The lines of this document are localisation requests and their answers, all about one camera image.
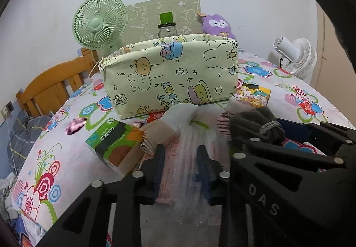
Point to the green desk fan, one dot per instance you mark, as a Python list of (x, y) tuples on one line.
[(99, 24)]

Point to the green plastic cup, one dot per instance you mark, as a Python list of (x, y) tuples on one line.
[(166, 18)]

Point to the wall power socket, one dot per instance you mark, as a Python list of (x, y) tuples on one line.
[(5, 111)]

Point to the clear plastic bag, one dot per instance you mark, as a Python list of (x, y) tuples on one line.
[(188, 204)]

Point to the green cartoon pattern board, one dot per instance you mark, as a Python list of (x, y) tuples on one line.
[(144, 18)]

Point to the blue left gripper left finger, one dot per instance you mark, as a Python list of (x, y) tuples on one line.
[(159, 162)]

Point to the floral tablecloth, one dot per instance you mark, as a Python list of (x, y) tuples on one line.
[(60, 165)]

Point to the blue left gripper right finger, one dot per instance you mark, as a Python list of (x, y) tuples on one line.
[(206, 175)]

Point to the beige cloth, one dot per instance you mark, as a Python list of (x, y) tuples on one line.
[(157, 133)]

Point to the grey plaid pillow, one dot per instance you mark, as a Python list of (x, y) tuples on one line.
[(22, 137)]

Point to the yellow cartoon fabric storage box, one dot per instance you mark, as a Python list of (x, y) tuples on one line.
[(151, 76)]

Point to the yellow cartoon tissue pack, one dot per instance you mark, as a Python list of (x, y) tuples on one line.
[(248, 97)]

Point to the grey drawstring pouch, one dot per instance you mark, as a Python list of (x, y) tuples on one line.
[(255, 123)]

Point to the purple plush bunny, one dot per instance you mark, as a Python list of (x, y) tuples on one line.
[(216, 25)]

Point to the green tissue pack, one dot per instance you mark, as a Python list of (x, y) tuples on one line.
[(118, 145)]

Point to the white floor fan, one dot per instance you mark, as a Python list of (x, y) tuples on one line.
[(298, 57)]

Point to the pink wet wipes pack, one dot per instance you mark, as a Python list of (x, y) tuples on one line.
[(176, 184)]

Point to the glass mason jar mug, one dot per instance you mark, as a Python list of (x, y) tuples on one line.
[(167, 30)]

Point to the white tissue paper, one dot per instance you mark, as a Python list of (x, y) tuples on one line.
[(179, 115)]

